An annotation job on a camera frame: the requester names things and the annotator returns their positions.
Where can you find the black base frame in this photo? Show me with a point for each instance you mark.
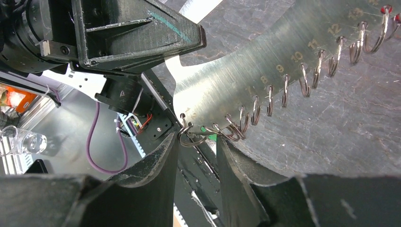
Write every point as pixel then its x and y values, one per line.
pixel 197 196

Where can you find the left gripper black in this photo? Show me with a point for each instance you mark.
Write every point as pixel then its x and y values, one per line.
pixel 24 24

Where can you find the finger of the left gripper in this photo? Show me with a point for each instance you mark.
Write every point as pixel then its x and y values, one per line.
pixel 131 36

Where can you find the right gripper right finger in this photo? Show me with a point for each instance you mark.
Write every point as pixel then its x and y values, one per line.
pixel 237 172

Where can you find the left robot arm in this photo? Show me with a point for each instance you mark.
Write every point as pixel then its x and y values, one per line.
pixel 104 87

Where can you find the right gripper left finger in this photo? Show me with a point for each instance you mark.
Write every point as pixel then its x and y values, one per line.
pixel 144 194

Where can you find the green key tag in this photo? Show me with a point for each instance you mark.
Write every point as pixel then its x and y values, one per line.
pixel 210 134

